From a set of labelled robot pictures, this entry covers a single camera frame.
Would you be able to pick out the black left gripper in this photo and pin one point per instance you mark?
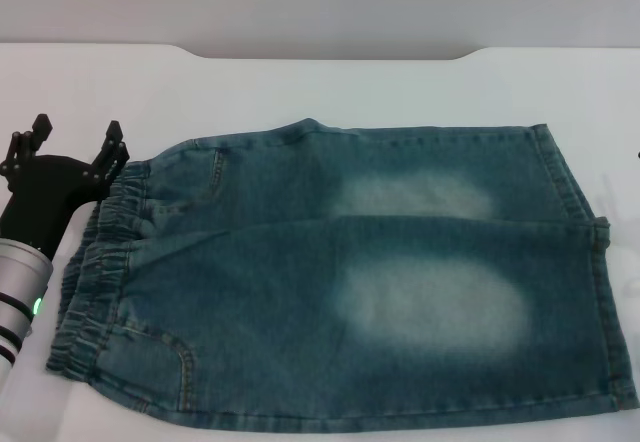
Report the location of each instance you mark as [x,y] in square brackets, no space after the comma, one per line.
[47,187]

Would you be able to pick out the blue denim shorts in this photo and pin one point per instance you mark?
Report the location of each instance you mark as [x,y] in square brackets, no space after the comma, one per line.
[310,272]

